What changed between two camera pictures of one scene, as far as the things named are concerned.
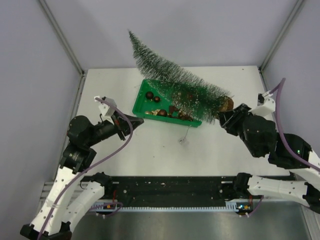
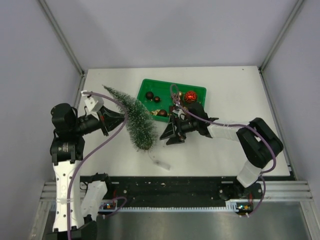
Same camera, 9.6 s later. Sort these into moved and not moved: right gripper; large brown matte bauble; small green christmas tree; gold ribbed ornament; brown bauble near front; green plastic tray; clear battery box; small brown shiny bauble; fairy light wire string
Moved: right gripper; small green christmas tree; clear battery box; fairy light wire string
Not moved: small brown shiny bauble; large brown matte bauble; green plastic tray; gold ribbed ornament; brown bauble near front
